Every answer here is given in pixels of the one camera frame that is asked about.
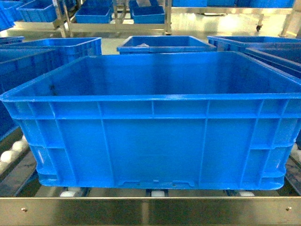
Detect steel roller shelf rack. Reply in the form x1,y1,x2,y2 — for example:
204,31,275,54
0,129,301,226

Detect large blue plastic crate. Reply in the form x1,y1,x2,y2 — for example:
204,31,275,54
0,52,301,190

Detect blue crate behind left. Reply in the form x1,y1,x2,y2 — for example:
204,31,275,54
8,37,102,69

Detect far blue crate left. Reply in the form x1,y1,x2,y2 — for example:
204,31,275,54
17,0,57,23

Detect blue crate on right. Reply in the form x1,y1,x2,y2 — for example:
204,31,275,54
244,46,301,80

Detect far steel shelf rack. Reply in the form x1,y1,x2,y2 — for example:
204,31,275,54
51,0,301,37

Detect blue crate behind centre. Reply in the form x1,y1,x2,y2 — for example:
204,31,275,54
117,36,217,55

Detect blue crate on left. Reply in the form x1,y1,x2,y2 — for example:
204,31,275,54
0,47,62,142

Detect blue crate behind right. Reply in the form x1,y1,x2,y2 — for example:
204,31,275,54
207,36,301,52

